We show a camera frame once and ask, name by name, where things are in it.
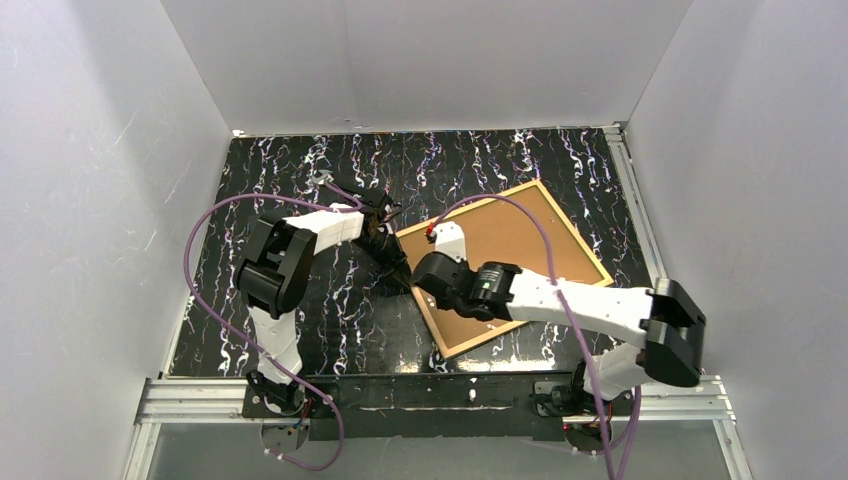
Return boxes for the green wooden photo frame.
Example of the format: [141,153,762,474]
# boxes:
[397,180,614,359]

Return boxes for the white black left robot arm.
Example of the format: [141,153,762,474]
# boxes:
[235,189,411,416]

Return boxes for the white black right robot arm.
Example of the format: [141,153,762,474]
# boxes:
[411,252,706,417]

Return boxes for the black small tool on table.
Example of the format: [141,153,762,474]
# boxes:
[309,169,368,198]

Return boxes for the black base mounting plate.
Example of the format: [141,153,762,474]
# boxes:
[242,371,600,441]

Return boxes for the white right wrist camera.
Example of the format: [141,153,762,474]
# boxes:
[425,221,467,262]

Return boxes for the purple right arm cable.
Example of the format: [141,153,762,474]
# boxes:
[431,193,643,480]

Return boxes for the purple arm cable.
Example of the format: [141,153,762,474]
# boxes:
[183,182,346,473]
[431,193,643,480]

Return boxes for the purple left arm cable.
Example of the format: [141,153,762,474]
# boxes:
[183,182,346,473]

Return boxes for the aluminium rail right side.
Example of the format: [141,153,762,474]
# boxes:
[601,124,668,280]

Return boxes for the aluminium rail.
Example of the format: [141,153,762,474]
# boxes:
[601,124,668,280]
[125,375,753,479]

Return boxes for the aluminium rail front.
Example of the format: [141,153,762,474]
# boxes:
[125,375,753,479]

